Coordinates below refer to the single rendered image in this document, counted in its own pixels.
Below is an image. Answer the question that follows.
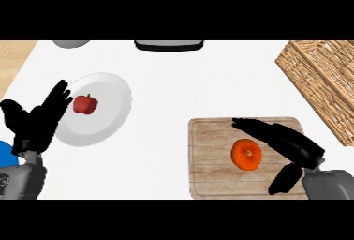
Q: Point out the orange squash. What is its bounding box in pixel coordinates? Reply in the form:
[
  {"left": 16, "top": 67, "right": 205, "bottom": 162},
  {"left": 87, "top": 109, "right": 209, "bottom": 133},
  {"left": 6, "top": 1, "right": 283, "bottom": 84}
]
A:
[{"left": 230, "top": 138, "right": 264, "bottom": 172}]

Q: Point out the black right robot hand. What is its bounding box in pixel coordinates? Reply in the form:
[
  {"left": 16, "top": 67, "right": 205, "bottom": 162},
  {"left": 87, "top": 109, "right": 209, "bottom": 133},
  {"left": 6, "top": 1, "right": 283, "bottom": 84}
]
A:
[{"left": 231, "top": 117, "right": 326, "bottom": 196}]

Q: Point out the red bell pepper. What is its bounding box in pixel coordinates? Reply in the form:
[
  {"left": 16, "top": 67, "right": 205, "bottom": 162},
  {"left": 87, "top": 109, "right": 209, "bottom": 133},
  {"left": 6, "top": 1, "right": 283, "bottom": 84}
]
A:
[{"left": 72, "top": 93, "right": 100, "bottom": 116}]

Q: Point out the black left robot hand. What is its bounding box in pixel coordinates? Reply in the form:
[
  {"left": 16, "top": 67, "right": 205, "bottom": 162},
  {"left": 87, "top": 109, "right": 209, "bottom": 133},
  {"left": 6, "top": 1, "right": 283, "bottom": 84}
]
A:
[{"left": 0, "top": 79, "right": 75, "bottom": 158}]

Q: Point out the blue round object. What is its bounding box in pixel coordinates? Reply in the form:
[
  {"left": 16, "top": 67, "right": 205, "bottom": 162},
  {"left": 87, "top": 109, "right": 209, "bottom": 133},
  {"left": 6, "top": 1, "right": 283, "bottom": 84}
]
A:
[{"left": 0, "top": 140, "right": 19, "bottom": 169}]

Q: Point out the white round plate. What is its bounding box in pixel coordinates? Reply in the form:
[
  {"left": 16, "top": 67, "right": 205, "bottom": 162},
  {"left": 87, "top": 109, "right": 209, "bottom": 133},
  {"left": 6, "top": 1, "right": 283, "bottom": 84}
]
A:
[{"left": 54, "top": 71, "right": 134, "bottom": 148}]

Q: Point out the grey round object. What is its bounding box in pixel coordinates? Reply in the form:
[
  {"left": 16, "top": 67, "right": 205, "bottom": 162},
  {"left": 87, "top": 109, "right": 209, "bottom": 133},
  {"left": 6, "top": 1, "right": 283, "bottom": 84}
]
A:
[{"left": 51, "top": 40, "right": 91, "bottom": 50}]

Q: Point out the wicker basket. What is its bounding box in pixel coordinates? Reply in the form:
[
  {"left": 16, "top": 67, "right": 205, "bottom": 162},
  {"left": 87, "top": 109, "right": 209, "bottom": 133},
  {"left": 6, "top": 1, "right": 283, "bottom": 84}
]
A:
[{"left": 274, "top": 40, "right": 354, "bottom": 147}]

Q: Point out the wooden cutting board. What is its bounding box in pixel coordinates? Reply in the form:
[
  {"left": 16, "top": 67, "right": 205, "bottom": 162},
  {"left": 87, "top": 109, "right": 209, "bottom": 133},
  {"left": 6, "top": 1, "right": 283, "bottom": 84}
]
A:
[{"left": 187, "top": 116, "right": 311, "bottom": 201}]

